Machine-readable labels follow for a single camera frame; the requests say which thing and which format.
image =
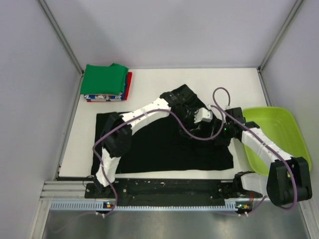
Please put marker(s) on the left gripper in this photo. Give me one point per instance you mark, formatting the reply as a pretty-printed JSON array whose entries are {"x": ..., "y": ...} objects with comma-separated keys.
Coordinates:
[{"x": 189, "y": 126}]

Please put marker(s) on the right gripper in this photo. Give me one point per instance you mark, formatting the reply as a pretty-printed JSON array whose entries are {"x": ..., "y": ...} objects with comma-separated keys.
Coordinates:
[{"x": 223, "y": 141}]

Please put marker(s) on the black t-shirt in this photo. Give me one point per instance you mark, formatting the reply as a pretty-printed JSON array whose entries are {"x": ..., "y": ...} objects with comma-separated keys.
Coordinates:
[{"x": 163, "y": 146}]

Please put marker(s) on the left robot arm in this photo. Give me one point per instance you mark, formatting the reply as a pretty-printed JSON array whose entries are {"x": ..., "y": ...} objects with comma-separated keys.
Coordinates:
[{"x": 116, "y": 139}]

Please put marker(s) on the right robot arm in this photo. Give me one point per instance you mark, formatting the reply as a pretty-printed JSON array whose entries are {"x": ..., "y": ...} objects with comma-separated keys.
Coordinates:
[{"x": 283, "y": 177}]

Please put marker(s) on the lime green plastic bin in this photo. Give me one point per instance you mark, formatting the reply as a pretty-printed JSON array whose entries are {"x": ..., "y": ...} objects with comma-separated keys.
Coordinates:
[{"x": 280, "y": 126}]

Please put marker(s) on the red folded t-shirt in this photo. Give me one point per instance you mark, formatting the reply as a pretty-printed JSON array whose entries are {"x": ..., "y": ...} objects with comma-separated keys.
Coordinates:
[{"x": 128, "y": 84}]

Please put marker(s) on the green folded t-shirt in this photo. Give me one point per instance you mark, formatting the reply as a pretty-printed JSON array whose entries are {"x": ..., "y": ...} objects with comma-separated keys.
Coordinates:
[{"x": 104, "y": 79}]

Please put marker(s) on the blue printed folded t-shirt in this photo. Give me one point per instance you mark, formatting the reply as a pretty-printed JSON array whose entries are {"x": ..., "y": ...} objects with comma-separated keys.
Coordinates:
[{"x": 99, "y": 97}]

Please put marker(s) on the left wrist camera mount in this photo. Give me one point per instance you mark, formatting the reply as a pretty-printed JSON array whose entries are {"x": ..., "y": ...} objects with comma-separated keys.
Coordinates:
[{"x": 203, "y": 115}]

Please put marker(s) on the right aluminium frame post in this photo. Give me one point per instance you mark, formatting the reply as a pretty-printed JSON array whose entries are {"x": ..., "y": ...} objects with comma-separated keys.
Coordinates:
[{"x": 281, "y": 34}]

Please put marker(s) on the aluminium frame post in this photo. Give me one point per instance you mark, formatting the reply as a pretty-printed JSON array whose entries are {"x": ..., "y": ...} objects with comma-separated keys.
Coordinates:
[
  {"x": 281, "y": 34},
  {"x": 53, "y": 22}
]

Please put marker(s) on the grey slotted cable duct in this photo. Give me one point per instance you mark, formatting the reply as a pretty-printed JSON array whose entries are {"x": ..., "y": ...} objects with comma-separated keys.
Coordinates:
[{"x": 106, "y": 206}]

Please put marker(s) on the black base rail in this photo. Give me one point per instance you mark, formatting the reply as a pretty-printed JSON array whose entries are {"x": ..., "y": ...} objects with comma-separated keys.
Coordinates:
[{"x": 165, "y": 192}]

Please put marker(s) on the aluminium front frame rail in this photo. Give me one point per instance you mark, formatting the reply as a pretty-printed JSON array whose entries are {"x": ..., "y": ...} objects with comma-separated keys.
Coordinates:
[{"x": 77, "y": 189}]

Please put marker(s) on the left aluminium frame post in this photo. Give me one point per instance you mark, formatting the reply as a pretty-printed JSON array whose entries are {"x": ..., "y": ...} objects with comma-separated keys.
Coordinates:
[{"x": 53, "y": 22}]

